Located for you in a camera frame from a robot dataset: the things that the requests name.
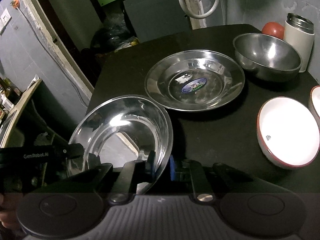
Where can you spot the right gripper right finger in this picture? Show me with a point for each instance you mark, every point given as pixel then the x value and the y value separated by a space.
pixel 187 177

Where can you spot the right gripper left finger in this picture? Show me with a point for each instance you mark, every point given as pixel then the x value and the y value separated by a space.
pixel 136 176

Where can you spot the shiny steel bowl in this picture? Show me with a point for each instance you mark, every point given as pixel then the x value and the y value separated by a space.
pixel 123 129

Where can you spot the large white red-rimmed bowl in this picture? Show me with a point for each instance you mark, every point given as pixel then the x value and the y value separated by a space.
pixel 287 133

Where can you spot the small white red-rimmed bowl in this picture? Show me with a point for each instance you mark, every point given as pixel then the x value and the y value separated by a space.
pixel 314 102

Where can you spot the person's hand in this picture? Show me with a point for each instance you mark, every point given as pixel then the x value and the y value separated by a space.
pixel 9 204

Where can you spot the wooden side shelf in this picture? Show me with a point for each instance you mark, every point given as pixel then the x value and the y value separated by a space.
pixel 16 112

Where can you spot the wide steel plate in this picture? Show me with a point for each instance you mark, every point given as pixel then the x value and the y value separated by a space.
pixel 194 81

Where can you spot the matte steel mixing bowl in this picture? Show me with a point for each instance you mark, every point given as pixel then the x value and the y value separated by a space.
pixel 267 57

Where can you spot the dark grey cabinet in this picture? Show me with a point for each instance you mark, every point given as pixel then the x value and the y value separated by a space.
pixel 152 19

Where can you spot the red round ball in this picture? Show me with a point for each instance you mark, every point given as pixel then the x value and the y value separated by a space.
pixel 273 29

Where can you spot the white steel thermos jar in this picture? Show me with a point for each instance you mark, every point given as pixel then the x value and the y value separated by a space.
pixel 299 33

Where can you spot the wall light switch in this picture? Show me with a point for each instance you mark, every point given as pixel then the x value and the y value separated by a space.
pixel 5 17

